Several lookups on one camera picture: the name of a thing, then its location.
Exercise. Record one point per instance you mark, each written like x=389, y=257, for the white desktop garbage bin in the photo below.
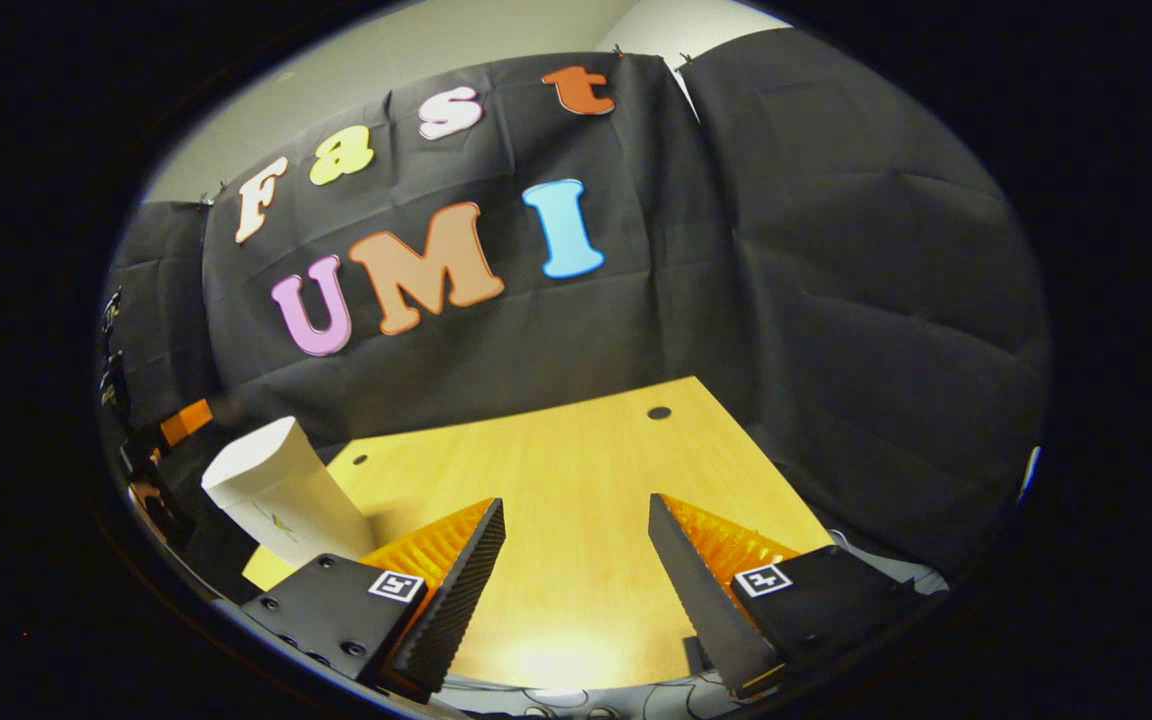
x=276, y=490

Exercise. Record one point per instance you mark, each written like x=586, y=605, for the black desk clamp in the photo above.
x=698, y=655

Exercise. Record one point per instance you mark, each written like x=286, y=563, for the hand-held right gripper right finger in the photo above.
x=691, y=590

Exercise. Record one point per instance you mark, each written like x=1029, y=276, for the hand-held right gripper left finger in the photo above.
x=466, y=590

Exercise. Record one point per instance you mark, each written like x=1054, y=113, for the blue-lit computer monitor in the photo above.
x=1031, y=472

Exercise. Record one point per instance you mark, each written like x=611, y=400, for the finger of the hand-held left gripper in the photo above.
x=186, y=422

